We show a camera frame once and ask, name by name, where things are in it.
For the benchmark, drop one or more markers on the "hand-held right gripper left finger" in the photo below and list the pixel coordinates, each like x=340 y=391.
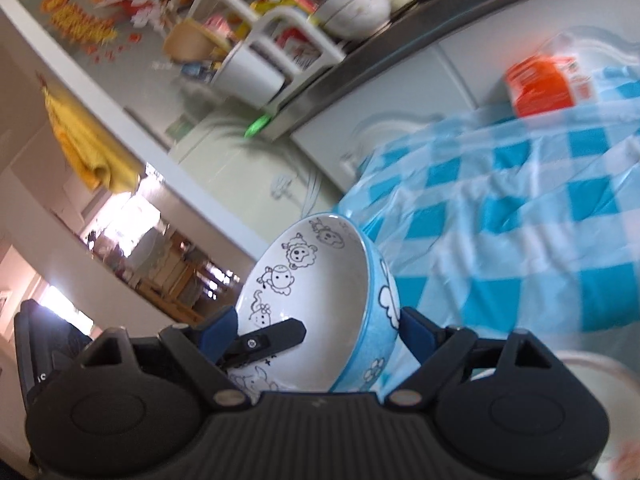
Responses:
x=222 y=332

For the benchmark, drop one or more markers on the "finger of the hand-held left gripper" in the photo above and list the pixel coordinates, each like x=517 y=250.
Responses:
x=265 y=341

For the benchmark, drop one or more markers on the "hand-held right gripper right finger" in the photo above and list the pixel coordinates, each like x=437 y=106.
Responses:
x=415 y=334

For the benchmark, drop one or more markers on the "white bowl purple flower print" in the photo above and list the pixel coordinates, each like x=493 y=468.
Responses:
x=600 y=375

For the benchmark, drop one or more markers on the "wooden shelf unit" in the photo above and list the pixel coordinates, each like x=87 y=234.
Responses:
x=185 y=275

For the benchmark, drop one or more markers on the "blue checkered tablecloth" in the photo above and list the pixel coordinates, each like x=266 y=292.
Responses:
x=500 y=210

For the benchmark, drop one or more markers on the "green plastic clip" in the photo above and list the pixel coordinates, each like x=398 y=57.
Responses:
x=257 y=126

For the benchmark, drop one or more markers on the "yellow towel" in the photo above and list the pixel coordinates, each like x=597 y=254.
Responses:
x=82 y=140

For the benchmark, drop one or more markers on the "white cup on rack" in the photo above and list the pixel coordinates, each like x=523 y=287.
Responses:
x=250 y=77

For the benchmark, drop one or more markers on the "white cabinet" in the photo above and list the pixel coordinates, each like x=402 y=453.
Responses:
x=450 y=75

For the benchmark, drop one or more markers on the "steel countertop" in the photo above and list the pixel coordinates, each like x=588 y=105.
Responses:
x=380 y=65

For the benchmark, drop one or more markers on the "orange snack packet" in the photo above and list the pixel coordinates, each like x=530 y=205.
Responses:
x=542 y=82

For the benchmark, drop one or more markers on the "woven bamboo basket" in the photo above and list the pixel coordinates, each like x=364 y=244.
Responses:
x=187 y=42

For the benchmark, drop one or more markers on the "red printed package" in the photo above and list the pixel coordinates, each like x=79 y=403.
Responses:
x=297 y=47

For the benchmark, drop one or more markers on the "pink packet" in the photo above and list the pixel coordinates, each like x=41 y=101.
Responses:
x=219 y=25

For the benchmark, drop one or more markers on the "white plastic dish rack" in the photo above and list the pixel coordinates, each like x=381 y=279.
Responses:
x=280 y=25

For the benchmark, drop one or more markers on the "yellow bottle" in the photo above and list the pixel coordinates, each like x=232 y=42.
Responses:
x=272 y=7

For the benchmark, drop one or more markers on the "white floral ceramic bowl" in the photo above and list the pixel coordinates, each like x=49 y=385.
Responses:
x=357 y=10

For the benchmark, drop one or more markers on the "orange paper wall decoration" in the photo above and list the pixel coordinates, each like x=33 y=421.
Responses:
x=80 y=20

